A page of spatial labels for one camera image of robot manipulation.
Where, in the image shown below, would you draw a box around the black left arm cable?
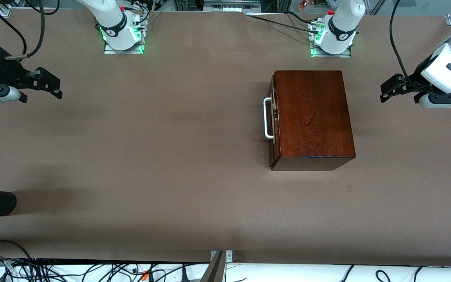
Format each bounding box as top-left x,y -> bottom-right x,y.
389,0 -> 422,89

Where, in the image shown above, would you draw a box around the dark slanted metal bar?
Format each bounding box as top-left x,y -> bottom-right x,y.
201,251 -> 226,282

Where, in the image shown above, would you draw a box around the grey box with ports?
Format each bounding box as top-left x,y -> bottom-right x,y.
204,0 -> 261,12

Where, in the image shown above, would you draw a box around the wooden drawer with white handle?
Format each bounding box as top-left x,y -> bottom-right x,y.
263,74 -> 280,167

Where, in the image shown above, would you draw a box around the black looped cable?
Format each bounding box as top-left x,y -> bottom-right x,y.
0,240 -> 34,262

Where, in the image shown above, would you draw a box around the black cable across table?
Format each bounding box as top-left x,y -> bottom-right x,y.
247,14 -> 322,32

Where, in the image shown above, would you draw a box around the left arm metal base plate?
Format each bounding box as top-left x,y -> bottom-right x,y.
310,20 -> 352,58

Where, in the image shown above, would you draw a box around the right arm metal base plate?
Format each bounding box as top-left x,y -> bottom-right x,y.
104,12 -> 145,54

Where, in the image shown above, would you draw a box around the dark brown wooden cabinet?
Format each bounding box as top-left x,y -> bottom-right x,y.
269,70 -> 356,171

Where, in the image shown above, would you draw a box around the silver metal bracket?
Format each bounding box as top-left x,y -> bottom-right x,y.
210,250 -> 234,264

